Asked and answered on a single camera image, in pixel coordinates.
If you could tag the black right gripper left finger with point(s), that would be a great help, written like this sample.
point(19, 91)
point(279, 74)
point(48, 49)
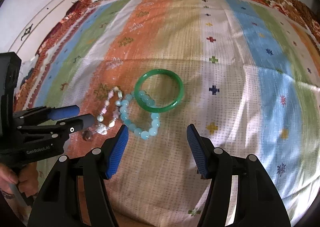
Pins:
point(58, 204)

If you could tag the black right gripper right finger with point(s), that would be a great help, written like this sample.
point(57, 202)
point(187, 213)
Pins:
point(258, 201)

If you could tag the colourful striped blanket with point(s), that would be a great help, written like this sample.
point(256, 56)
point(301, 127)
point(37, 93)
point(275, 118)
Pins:
point(251, 85)

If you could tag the left hand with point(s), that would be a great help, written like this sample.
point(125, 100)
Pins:
point(27, 181)

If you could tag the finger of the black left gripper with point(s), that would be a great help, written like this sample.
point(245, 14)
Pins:
point(62, 127)
point(44, 113)

